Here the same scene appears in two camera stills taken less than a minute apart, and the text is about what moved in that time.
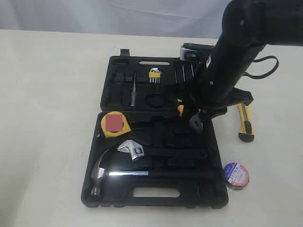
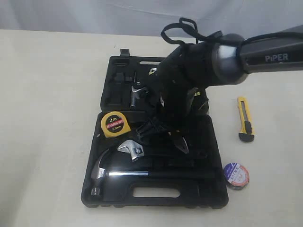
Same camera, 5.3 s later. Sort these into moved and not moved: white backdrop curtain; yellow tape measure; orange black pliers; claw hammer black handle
Moved: orange black pliers
Not moved: white backdrop curtain; claw hammer black handle; yellow tape measure
